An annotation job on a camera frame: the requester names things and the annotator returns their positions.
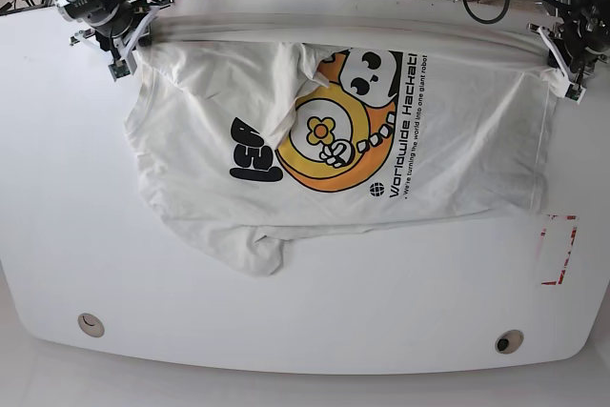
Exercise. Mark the right table grommet hole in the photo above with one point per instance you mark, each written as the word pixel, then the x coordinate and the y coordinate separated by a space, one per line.
pixel 509 342

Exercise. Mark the left table grommet hole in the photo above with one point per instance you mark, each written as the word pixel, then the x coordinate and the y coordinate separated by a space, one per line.
pixel 91 325

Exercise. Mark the red tape rectangle marking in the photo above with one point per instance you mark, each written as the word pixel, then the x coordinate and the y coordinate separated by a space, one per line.
pixel 557 239

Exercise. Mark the table grommet hole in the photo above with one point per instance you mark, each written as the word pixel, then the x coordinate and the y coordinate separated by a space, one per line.
pixel 509 342
pixel 91 325

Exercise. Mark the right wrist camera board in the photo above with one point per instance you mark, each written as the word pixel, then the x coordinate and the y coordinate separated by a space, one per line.
pixel 119 69

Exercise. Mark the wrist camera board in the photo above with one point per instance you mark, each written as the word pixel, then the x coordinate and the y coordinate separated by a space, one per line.
pixel 575 93
pixel 119 69

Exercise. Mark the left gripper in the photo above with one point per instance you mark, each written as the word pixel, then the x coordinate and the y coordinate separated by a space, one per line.
pixel 576 43

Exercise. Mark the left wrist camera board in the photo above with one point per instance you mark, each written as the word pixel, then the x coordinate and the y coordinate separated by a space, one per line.
pixel 575 93

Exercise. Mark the white printed T-shirt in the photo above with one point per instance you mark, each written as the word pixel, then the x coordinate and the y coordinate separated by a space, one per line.
pixel 243 146

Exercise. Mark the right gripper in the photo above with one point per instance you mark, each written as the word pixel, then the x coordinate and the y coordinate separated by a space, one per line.
pixel 116 27

